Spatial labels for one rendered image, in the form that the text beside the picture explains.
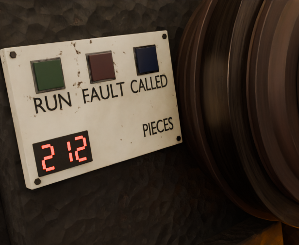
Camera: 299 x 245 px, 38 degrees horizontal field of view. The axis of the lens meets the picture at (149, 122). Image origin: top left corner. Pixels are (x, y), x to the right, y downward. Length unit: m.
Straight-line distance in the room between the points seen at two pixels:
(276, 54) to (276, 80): 0.04
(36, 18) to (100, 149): 0.20
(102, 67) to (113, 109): 0.06
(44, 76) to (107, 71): 0.09
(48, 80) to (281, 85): 0.31
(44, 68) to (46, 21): 0.07
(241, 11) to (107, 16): 0.19
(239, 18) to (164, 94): 0.17
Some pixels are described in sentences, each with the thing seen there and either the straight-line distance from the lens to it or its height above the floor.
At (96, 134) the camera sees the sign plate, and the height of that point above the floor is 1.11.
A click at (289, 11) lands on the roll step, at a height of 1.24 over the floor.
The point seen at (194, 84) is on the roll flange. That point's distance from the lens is 0.64.
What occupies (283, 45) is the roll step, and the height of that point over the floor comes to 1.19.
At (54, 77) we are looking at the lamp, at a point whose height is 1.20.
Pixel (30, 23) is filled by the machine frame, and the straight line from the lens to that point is 0.61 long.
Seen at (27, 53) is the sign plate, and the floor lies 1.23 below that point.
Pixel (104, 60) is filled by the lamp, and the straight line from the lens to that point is 0.62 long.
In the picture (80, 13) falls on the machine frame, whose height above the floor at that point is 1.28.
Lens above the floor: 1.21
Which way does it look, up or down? 9 degrees down
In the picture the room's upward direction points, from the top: 8 degrees counter-clockwise
